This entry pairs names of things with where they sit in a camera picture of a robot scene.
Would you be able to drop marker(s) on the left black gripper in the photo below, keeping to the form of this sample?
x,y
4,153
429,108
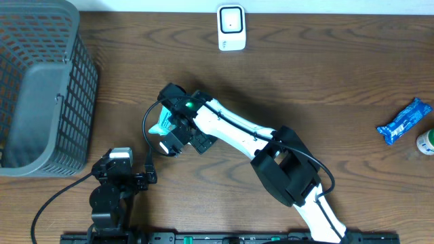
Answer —
x,y
140,182

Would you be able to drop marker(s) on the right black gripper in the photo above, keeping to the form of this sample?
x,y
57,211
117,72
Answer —
x,y
199,140

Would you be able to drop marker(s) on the teal wet wipes pack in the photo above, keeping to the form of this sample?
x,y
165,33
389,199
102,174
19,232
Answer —
x,y
163,126

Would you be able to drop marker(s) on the blue snack bar wrapper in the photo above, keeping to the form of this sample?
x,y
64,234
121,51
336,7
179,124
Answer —
x,y
404,121

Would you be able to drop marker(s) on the green lid jar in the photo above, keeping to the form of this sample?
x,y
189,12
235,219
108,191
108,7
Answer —
x,y
424,143

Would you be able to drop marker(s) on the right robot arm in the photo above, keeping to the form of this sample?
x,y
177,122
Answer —
x,y
283,164

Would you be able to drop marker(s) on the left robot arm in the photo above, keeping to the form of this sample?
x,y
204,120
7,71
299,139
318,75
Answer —
x,y
113,199

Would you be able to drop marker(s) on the white barcode scanner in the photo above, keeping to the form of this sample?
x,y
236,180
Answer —
x,y
231,28

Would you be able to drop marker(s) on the grey plastic mesh basket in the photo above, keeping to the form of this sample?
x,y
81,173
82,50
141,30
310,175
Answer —
x,y
49,85

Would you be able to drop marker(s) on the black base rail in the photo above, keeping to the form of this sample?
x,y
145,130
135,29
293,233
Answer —
x,y
171,238

